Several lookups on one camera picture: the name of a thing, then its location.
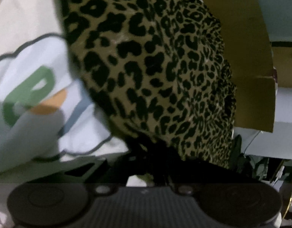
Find brown cardboard sheet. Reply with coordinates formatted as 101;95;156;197
192;0;277;133

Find gold metal stand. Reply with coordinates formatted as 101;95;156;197
286;180;292;219

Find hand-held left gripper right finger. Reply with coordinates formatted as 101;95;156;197
165;161;262;194

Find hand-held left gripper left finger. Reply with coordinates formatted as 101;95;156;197
25;157;131;195

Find leopard print pants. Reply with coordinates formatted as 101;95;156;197
52;0;238;188

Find white printed blanket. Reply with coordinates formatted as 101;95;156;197
0;0;201;186

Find tall brown board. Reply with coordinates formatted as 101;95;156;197
270;41;292;88

